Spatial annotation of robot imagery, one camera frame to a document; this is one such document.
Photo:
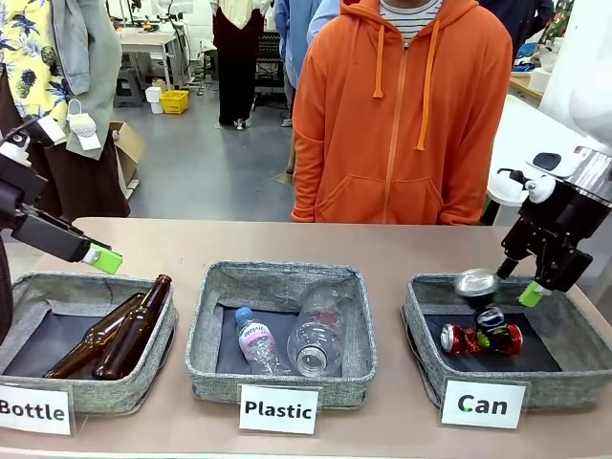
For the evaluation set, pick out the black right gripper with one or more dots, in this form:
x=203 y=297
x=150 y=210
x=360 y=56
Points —
x=557 y=229

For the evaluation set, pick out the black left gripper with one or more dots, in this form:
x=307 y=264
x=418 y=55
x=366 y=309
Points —
x=33 y=225

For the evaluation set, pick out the dark can with silver lid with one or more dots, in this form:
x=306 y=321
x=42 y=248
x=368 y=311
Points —
x=475 y=283

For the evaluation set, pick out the black printed can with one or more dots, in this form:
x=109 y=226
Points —
x=491 y=321

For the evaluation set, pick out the brown glass bottle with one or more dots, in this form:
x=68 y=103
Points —
x=131 y=334
x=91 y=342

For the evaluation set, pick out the crushed red can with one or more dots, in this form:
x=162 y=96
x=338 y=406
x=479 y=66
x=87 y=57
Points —
x=459 y=338

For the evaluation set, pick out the small blue-capped plastic bottle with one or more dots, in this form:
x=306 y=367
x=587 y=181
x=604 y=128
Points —
x=258 y=342

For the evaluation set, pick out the large clear plastic bottle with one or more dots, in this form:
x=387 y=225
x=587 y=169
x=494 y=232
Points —
x=318 y=334

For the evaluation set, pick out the grey basket with Can sign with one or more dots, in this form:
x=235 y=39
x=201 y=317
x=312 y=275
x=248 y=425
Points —
x=564 y=378

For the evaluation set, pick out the white Can sign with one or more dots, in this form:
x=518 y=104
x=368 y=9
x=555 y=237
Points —
x=483 y=405

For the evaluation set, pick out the grey basket with Bottle sign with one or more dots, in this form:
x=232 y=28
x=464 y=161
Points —
x=48 y=387

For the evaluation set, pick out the grey basket with Plastic sign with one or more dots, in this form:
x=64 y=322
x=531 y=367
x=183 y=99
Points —
x=282 y=385

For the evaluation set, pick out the cardboard box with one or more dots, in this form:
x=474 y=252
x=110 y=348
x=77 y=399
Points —
x=130 y=148

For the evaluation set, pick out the white pouch with tag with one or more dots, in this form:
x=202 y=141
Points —
x=83 y=124

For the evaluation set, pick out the white side table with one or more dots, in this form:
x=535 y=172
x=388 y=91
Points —
x=531 y=129

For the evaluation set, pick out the white Bottle sign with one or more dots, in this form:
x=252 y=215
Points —
x=33 y=410

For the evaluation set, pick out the white bucket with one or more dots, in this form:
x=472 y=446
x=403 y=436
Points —
x=154 y=98

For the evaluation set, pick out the yellow plastic crate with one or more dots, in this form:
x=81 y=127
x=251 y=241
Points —
x=174 y=101

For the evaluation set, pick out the grey step stool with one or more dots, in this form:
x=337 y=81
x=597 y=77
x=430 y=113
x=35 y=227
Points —
x=128 y=88

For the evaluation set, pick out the person in orange hoodie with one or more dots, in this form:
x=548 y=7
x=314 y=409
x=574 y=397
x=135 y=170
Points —
x=392 y=134

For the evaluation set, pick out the yellow floral shirt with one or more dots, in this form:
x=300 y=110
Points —
x=33 y=72

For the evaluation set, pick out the white paper roll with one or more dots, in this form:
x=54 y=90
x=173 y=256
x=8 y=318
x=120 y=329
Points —
x=540 y=80

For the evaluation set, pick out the grey hanging jacket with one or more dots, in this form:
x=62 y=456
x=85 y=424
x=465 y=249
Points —
x=95 y=48

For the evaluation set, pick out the beige work table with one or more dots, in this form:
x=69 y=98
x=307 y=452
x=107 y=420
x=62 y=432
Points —
x=148 y=39

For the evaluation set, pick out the white Plastic sign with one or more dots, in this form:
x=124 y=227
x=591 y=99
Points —
x=278 y=408

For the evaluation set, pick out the person in dark skirt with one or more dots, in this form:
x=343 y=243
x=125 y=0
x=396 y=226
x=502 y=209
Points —
x=236 y=62

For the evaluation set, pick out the person in dark jacket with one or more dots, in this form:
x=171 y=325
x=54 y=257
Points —
x=516 y=19

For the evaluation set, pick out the dark floral garment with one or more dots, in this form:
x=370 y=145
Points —
x=557 y=19

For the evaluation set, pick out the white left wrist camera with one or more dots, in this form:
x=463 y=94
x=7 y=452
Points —
x=51 y=130

